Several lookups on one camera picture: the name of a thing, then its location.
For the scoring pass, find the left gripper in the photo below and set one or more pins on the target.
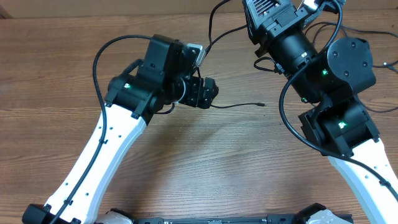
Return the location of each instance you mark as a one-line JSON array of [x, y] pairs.
[[194, 98]]

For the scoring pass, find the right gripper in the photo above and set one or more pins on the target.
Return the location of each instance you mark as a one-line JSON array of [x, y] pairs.
[[272, 23]]

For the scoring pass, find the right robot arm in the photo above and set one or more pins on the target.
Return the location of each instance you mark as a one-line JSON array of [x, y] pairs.
[[338, 126]]

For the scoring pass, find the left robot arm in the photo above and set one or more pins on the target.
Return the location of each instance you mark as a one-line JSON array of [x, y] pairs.
[[167, 75]]

